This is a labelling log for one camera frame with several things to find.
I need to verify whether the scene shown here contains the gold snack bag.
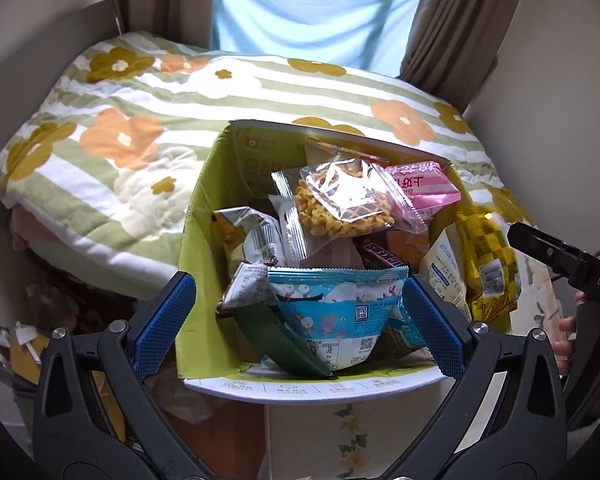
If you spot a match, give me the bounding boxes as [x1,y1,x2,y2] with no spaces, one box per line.
[455,203,521,323]

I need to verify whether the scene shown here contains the dark green snack packet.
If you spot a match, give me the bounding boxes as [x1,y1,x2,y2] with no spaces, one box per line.
[234,304,334,379]

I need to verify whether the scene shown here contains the dark chocolate bar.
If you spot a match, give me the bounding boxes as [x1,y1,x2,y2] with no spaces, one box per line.
[358,240,406,270]

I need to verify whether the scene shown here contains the pink snack bag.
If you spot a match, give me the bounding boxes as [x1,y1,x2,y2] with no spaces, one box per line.
[386,160,462,223]

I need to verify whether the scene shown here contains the white translucent snack packet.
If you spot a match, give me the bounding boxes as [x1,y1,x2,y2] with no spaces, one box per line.
[268,168,312,268]

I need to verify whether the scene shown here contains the clear bag yellow snacks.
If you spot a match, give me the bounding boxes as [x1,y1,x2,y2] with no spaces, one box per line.
[294,158,427,238]

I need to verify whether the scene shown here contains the orange white snack bag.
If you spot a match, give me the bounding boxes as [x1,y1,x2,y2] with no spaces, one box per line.
[304,138,390,167]

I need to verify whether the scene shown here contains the person's right hand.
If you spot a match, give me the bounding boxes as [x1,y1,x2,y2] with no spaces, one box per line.
[552,315,578,376]

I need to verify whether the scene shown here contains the green cardboard box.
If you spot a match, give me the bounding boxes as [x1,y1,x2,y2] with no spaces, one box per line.
[175,120,442,404]

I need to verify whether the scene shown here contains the floral table cloth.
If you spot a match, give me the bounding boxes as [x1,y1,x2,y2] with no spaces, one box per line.
[264,238,566,480]

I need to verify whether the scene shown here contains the cream white snack bag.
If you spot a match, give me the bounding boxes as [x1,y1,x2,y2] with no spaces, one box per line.
[419,224,472,321]

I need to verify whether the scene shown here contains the blue white snack bag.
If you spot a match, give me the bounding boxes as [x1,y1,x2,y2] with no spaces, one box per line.
[268,266,410,372]

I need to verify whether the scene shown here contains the floral striped quilt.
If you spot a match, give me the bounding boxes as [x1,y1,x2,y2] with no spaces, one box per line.
[0,32,526,297]

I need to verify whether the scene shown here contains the grey headboard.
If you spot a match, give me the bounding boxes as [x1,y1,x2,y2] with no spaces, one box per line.
[0,0,119,151]

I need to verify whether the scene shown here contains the brown right curtain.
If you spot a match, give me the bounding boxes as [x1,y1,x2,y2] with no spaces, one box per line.
[399,0,519,112]

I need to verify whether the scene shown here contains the light blue window cloth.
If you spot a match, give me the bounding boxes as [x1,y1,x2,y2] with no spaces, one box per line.
[211,0,419,77]

